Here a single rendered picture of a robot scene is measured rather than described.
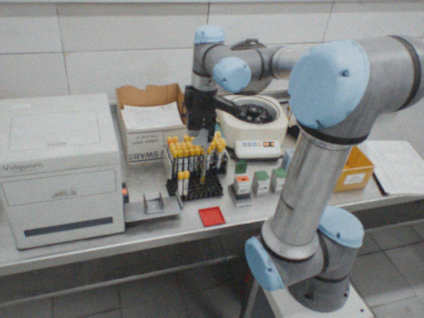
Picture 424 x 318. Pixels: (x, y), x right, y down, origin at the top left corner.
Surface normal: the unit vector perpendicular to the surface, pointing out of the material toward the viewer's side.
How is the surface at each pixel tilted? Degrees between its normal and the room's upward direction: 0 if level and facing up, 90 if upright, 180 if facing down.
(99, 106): 0
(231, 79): 90
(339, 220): 9
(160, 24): 90
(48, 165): 89
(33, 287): 0
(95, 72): 90
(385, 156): 1
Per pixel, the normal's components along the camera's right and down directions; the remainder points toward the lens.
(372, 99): 0.43, 0.55
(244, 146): 0.15, -0.43
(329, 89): -0.90, 0.07
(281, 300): 0.07, -0.82
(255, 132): 0.14, 0.64
